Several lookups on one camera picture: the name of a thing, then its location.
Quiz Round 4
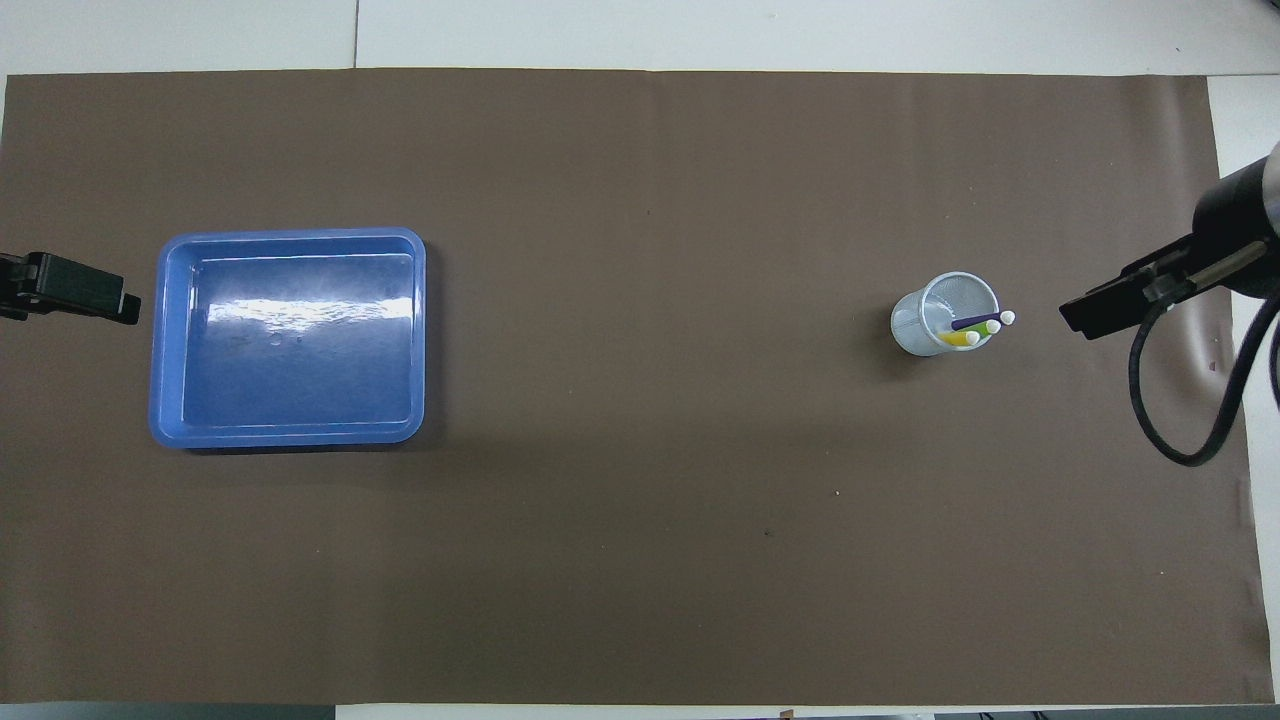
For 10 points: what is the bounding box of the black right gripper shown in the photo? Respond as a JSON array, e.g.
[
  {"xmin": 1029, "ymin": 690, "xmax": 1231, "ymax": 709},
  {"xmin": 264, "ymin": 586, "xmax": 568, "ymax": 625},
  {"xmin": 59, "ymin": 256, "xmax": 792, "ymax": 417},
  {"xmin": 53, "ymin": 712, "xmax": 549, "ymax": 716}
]
[{"xmin": 1058, "ymin": 165, "xmax": 1280, "ymax": 341}]

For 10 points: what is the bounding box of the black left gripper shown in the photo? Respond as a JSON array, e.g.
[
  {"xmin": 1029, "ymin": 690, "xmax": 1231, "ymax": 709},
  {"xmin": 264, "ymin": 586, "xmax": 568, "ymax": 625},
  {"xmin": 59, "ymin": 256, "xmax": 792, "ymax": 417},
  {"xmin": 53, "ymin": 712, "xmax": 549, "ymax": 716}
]
[{"xmin": 0, "ymin": 252, "xmax": 141, "ymax": 326}]

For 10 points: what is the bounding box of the silver mesh pen cup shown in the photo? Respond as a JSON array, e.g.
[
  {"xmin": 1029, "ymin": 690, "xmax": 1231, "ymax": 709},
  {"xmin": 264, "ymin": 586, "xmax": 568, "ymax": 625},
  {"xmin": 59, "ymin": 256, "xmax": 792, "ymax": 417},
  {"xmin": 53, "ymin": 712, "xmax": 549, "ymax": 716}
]
[{"xmin": 890, "ymin": 271, "xmax": 1001, "ymax": 358}]

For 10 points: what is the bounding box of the blue plastic tray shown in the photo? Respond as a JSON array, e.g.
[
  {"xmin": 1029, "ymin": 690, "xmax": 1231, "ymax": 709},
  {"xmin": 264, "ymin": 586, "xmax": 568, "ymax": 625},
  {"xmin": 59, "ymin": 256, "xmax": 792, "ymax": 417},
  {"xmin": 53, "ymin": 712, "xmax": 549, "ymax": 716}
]
[{"xmin": 148, "ymin": 227, "xmax": 428, "ymax": 451}]

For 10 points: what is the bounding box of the brown table mat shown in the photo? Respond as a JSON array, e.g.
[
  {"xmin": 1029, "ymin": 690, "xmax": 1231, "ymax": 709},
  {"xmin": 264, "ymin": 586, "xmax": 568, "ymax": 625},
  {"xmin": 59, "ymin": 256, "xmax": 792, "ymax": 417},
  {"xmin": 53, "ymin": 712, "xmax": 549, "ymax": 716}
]
[{"xmin": 0, "ymin": 68, "xmax": 1261, "ymax": 706}]

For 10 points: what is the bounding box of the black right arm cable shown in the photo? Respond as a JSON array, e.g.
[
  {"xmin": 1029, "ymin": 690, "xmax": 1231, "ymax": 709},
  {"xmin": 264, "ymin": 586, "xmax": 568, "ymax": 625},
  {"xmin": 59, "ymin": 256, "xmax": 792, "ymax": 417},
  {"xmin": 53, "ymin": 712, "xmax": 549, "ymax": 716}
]
[{"xmin": 1128, "ymin": 240, "xmax": 1280, "ymax": 468}]

